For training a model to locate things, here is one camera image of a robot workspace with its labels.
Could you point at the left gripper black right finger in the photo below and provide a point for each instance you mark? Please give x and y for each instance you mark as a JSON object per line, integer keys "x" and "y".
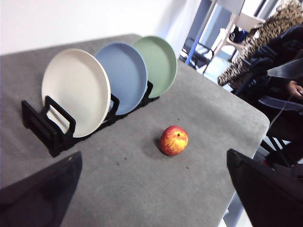
{"x": 272, "y": 198}

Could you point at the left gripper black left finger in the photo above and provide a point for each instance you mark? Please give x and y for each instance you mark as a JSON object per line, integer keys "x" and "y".
{"x": 33, "y": 201}

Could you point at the red yellow apple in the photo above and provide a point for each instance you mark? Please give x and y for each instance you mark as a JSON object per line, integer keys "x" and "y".
{"x": 174, "y": 140}

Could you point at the cream yellow round plate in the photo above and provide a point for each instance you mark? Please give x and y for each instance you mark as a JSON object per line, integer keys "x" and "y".
{"x": 75, "y": 89}

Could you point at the black plate rack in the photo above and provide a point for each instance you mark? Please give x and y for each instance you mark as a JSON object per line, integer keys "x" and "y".
{"x": 59, "y": 139}

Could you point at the blue round plate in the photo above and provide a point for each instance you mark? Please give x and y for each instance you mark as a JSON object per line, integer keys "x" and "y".
{"x": 127, "y": 75}

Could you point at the green round plate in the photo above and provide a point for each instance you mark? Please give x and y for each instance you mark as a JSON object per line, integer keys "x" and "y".
{"x": 161, "y": 61}

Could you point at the person's hand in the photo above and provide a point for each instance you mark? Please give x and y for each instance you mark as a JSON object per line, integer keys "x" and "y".
{"x": 296, "y": 88}

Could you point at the person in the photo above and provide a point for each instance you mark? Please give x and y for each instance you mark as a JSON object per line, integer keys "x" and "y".
{"x": 267, "y": 30}

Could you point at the blue grey post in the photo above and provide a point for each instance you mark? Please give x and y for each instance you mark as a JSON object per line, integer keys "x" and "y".
{"x": 197, "y": 33}

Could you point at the white table frame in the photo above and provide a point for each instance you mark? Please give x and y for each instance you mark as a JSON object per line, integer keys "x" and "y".
{"x": 248, "y": 17}

